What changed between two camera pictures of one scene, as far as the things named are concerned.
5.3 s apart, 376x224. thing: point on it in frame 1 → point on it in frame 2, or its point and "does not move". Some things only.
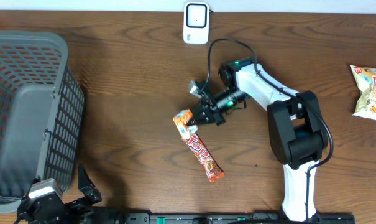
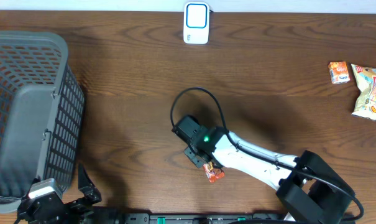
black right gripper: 206,117 → 194,158
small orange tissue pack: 181,120 → 339,72
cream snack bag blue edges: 371,83 does not move
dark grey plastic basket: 36,113 does not move
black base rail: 235,218 does not move
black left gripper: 89,191 does not move
